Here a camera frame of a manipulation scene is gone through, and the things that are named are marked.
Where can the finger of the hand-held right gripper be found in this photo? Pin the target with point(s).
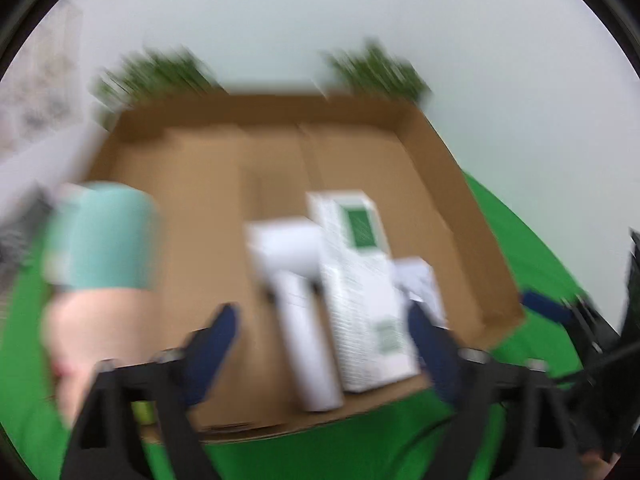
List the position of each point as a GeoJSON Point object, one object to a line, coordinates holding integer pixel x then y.
{"type": "Point", "coordinates": [542, 305]}

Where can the grey stacked plastic stools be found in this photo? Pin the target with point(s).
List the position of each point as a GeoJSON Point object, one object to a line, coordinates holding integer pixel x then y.
{"type": "Point", "coordinates": [20, 240]}

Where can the green tablecloth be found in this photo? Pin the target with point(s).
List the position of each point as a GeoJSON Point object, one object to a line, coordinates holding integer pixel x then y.
{"type": "Point", "coordinates": [515, 255]}

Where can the small potted green plant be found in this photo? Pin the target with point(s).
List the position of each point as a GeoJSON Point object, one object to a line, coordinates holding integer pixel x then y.
{"type": "Point", "coordinates": [380, 72]}

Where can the white hair dryer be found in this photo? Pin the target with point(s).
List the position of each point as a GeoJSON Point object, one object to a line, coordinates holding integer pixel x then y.
{"type": "Point", "coordinates": [300, 310]}

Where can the row of framed wall posters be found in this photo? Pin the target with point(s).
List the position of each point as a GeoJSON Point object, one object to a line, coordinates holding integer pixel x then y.
{"type": "Point", "coordinates": [45, 75]}

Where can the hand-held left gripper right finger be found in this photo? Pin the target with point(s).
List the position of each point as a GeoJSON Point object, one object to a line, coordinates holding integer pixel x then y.
{"type": "Point", "coordinates": [435, 360]}

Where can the white box with green print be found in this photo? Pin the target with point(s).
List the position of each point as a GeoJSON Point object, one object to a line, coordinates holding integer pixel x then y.
{"type": "Point", "coordinates": [365, 300]}

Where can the small white packet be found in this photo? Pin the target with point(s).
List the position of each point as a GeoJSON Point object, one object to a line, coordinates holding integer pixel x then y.
{"type": "Point", "coordinates": [422, 282]}

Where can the brown cardboard box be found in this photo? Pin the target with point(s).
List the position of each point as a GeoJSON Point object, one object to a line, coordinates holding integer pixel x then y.
{"type": "Point", "coordinates": [210, 220]}

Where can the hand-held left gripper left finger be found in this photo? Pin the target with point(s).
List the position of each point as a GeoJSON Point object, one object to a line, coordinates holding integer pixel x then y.
{"type": "Point", "coordinates": [215, 355]}

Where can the pink pig plush toy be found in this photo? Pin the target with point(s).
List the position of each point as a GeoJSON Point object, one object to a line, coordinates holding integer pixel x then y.
{"type": "Point", "coordinates": [100, 260]}

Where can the large potted green plant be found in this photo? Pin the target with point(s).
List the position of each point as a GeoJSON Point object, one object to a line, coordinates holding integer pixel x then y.
{"type": "Point", "coordinates": [150, 75]}

